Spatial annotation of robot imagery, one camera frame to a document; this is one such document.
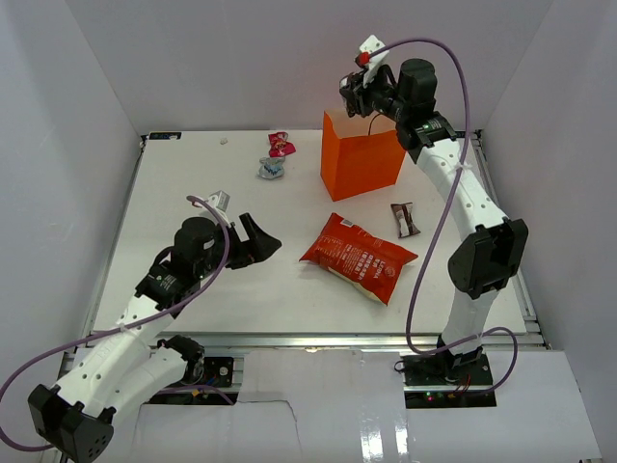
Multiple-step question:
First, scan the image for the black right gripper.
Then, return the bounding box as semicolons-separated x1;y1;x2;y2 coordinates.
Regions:
341;63;411;123

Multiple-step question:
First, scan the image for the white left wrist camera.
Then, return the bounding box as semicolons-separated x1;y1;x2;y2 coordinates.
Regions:
207;190;230;212

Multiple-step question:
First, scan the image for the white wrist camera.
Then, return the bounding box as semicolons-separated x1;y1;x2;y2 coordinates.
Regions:
356;35;389;88
207;190;230;212

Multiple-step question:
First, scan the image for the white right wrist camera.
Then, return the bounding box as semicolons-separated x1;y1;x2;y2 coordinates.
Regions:
356;35;389;88

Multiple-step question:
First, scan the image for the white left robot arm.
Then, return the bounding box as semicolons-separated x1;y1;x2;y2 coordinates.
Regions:
28;213;282;462

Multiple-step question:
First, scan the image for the large red chips bag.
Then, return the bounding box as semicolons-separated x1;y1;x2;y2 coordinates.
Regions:
300;213;417;305

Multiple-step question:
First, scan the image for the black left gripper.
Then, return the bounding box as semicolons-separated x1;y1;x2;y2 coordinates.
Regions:
196;213;282;279

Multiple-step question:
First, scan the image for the silver blue candy wrapper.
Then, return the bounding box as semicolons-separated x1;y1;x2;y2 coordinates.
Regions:
257;157;285;180

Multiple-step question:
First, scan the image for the orange paper bag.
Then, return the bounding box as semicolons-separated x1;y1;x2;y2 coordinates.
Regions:
320;109;406;202

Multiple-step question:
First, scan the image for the white front cover board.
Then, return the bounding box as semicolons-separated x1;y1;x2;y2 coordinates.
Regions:
101;350;601;462

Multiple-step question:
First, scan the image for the aluminium front table rail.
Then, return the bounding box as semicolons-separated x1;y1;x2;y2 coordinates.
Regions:
59;321;547;392

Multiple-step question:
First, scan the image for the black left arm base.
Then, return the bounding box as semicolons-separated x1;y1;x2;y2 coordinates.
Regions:
167;357;235;389

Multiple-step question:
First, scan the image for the red candy wrapper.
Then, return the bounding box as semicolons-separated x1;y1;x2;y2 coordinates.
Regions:
268;131;296;158

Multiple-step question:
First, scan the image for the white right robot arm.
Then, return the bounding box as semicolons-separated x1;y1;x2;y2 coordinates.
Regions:
339;59;528;385

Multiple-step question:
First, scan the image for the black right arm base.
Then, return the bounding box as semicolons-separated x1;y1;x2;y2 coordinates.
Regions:
393;355;493;390

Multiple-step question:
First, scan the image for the brown chocolate snack packet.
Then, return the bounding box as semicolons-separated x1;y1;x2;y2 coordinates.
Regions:
390;202;420;238

